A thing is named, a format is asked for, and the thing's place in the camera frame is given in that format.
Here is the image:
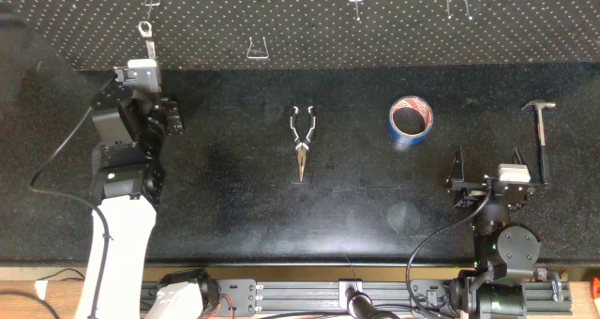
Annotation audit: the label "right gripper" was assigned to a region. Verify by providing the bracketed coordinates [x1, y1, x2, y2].
[445, 145, 538, 210]

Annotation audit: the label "hammer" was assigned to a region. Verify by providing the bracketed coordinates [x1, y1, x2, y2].
[520, 99, 558, 187]

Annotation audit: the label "roll of blue tape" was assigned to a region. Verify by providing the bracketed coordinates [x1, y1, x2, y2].
[387, 95, 435, 147]

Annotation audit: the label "black and white pliers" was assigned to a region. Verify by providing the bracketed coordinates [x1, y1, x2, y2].
[289, 104, 318, 183]

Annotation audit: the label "wrench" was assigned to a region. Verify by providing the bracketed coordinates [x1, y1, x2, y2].
[138, 21, 157, 61]

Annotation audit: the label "black pegboard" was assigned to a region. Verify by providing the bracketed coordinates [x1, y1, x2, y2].
[0, 0, 600, 71]

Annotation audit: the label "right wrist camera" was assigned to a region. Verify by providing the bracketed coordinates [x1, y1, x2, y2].
[495, 162, 533, 185]

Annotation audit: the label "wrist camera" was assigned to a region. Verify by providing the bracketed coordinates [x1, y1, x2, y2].
[495, 162, 533, 185]
[114, 58, 161, 94]

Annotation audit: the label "mounting rail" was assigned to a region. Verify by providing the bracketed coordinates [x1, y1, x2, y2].
[140, 277, 574, 319]

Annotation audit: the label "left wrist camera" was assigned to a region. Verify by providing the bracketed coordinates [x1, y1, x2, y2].
[114, 58, 161, 94]

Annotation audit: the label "thin black cable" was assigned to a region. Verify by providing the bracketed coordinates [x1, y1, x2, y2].
[36, 267, 86, 282]
[0, 289, 61, 319]

